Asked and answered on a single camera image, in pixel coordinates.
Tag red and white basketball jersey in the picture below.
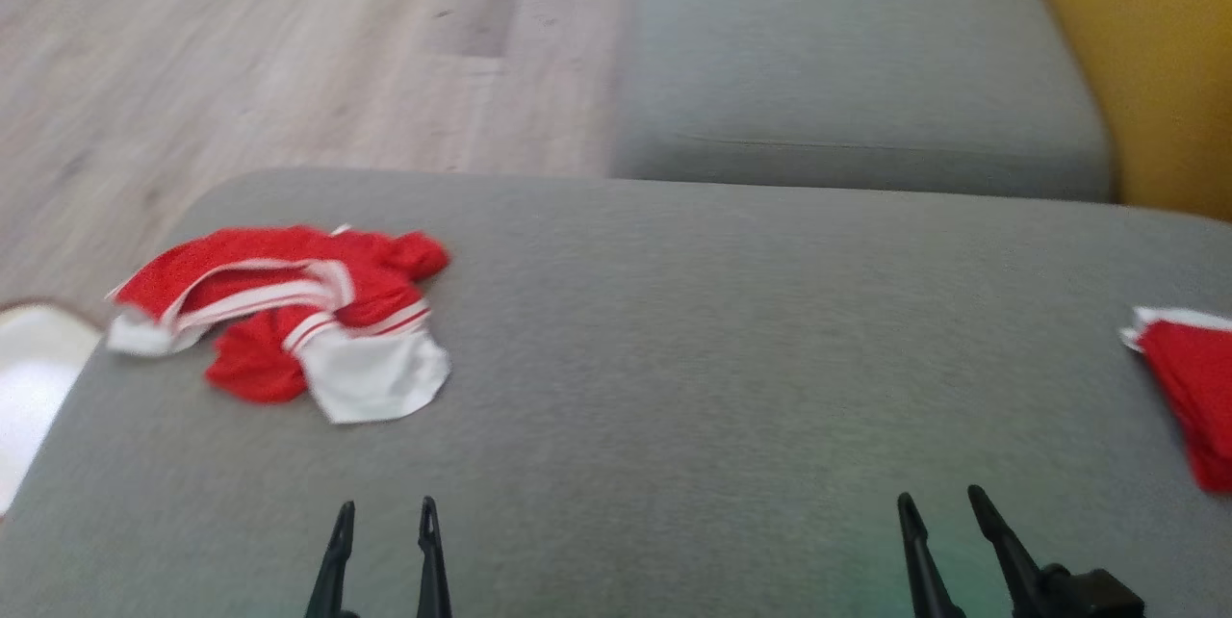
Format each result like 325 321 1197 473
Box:
104 224 452 425

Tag white rounded floor object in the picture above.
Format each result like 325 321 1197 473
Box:
0 302 103 515

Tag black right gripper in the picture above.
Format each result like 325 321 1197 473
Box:
897 484 1146 618

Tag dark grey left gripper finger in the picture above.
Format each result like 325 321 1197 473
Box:
416 496 453 618
306 501 359 618

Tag large grey sofa ottoman cushion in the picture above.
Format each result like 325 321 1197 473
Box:
0 167 1232 618

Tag grey sofa seat cushion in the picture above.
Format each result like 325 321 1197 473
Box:
611 0 1116 203

